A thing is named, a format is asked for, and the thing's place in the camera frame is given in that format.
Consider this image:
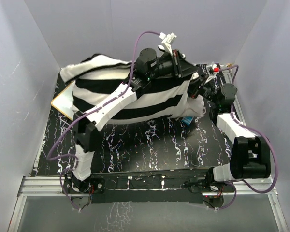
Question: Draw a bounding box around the yellow framed whiteboard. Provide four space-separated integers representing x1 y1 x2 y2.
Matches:
51 82 75 121

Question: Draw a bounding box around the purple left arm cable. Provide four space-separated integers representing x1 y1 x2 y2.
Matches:
45 31 162 210

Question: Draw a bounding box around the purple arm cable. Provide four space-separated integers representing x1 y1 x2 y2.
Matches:
210 64 279 209
45 31 162 210

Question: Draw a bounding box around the white pillow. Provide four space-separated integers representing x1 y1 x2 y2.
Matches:
171 81 206 118

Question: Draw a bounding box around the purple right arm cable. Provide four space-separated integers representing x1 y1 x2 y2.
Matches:
210 64 279 209

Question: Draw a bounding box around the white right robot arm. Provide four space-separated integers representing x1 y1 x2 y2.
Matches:
188 73 271 192

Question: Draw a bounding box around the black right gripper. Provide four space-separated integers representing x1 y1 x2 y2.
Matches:
176 73 219 105

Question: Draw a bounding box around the black white striped pillowcase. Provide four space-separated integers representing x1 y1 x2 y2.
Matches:
60 54 194 125

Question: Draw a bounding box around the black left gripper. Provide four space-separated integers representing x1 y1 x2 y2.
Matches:
148 51 200 82

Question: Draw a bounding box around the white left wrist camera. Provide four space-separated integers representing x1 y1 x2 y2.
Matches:
158 32 177 54

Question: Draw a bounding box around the aluminium table frame rail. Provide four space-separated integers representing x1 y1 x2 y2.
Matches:
9 173 288 232

